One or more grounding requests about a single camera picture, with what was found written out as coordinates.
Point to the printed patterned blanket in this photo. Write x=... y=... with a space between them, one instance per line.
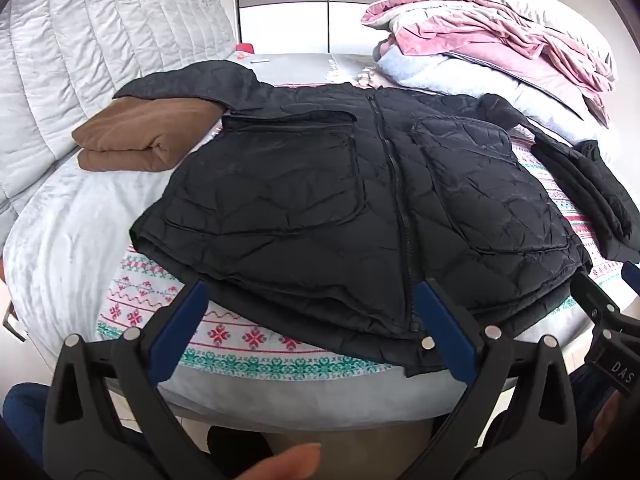
x=235 y=340

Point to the white bed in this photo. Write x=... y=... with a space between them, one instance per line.
x=60 y=240

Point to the black quilted jacket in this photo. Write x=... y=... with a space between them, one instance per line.
x=350 y=200

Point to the person's blue pants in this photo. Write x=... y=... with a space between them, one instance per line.
x=27 y=425

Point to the pile of pink and white bedding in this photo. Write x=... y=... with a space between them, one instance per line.
x=500 y=35

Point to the white and grey wardrobe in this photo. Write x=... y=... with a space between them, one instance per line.
x=285 y=5

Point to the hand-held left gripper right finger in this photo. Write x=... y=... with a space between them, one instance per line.
x=447 y=332

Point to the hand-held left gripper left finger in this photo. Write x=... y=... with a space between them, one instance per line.
x=175 y=340

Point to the grey quilted headboard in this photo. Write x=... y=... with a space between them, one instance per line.
x=85 y=60

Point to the small red object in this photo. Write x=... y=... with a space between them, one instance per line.
x=245 y=49

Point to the folded brown cloth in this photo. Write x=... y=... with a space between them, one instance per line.
x=135 y=132

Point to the person's left hand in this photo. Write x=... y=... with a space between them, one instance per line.
x=285 y=462

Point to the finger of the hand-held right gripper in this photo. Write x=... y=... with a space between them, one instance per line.
x=595 y=300
x=631 y=282

